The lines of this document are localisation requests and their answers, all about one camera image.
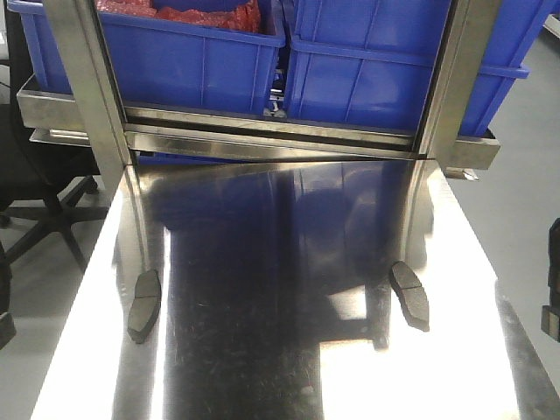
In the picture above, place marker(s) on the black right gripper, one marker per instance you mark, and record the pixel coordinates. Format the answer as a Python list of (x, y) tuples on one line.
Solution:
[(550, 311)]

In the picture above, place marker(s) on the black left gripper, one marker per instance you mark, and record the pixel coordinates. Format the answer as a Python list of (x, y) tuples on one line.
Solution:
[(8, 329)]

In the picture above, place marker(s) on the inner-left grey brake pad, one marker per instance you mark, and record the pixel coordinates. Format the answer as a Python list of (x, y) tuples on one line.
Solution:
[(145, 306)]

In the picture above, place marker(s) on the inner-right grey brake pad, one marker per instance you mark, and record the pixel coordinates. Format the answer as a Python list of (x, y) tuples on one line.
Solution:
[(411, 295)]

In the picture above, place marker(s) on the black office chair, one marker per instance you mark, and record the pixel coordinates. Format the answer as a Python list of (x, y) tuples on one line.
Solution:
[(39, 183)]

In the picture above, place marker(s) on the left blue plastic bin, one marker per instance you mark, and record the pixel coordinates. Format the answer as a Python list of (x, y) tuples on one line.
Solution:
[(171, 63)]

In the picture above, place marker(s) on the blue plastic bin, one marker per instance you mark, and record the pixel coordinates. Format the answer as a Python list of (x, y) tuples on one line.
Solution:
[(171, 63), (370, 63)]

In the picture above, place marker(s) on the right blue plastic bin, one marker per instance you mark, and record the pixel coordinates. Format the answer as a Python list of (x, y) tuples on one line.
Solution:
[(370, 63)]

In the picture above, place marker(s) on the red plastic bag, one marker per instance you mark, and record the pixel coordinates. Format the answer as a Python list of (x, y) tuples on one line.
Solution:
[(245, 17)]

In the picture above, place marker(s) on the stainless steel rack frame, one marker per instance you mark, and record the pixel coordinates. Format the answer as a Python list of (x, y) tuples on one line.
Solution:
[(94, 116)]

